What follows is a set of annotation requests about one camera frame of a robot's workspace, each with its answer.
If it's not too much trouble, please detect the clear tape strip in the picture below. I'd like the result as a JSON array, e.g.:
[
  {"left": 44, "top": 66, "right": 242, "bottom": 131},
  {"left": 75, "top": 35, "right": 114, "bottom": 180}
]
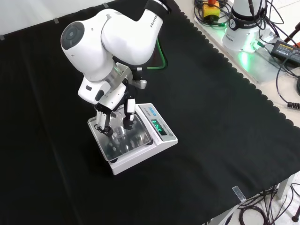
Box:
[{"left": 232, "top": 185, "right": 247, "bottom": 203}]

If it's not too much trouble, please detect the small clear glass beaker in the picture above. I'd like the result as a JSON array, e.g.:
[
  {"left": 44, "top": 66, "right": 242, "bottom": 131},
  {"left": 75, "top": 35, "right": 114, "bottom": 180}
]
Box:
[{"left": 109, "top": 111, "right": 129, "bottom": 142}]

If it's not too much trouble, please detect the black cable with ferrite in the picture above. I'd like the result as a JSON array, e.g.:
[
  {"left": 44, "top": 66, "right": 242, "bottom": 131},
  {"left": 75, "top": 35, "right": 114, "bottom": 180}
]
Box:
[{"left": 276, "top": 56, "right": 300, "bottom": 109}]

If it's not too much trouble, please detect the black power adapter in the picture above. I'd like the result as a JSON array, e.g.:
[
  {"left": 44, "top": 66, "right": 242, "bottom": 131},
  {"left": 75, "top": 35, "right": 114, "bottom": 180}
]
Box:
[{"left": 270, "top": 40, "right": 300, "bottom": 68}]

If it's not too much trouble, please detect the white electronic balance steel pan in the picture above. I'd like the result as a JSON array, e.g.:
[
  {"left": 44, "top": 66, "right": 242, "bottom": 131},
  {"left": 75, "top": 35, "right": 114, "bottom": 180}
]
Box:
[{"left": 86, "top": 102, "right": 179, "bottom": 176}]

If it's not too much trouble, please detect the yellow stop button box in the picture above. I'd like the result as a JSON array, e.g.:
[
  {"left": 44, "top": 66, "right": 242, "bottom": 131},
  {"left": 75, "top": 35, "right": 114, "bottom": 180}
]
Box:
[{"left": 202, "top": 0, "right": 221, "bottom": 20}]

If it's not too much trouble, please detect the black bench cloth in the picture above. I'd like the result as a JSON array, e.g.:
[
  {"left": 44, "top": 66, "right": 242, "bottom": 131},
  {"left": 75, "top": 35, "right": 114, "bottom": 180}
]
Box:
[{"left": 0, "top": 0, "right": 300, "bottom": 225}]

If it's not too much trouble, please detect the green cable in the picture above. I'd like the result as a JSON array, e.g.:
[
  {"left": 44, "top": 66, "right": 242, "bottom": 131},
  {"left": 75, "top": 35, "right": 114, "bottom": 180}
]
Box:
[{"left": 146, "top": 38, "right": 168, "bottom": 70}]

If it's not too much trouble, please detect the white table leg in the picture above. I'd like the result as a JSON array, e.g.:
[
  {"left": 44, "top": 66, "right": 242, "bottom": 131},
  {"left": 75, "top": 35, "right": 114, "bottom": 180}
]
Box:
[{"left": 277, "top": 174, "right": 296, "bottom": 201}]

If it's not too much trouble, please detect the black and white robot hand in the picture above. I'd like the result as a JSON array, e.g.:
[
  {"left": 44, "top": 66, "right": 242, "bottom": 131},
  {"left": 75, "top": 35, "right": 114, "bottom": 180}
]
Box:
[{"left": 78, "top": 78, "right": 136, "bottom": 138}]

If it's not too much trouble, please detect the black tripod leg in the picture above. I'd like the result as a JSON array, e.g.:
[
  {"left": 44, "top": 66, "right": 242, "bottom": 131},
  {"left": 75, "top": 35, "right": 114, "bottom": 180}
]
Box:
[{"left": 283, "top": 22, "right": 300, "bottom": 47}]

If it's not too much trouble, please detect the grey metal base plate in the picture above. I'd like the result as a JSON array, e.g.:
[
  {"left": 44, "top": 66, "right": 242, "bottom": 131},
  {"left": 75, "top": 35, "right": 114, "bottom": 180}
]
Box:
[{"left": 194, "top": 13, "right": 300, "bottom": 85}]

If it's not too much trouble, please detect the black cable bundle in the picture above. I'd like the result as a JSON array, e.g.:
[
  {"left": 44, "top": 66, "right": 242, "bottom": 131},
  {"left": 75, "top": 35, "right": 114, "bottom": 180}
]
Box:
[{"left": 236, "top": 182, "right": 300, "bottom": 225}]

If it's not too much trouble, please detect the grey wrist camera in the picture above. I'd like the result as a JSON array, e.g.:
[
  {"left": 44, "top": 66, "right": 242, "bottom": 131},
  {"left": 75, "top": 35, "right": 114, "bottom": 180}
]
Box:
[{"left": 130, "top": 79, "right": 148, "bottom": 90}]

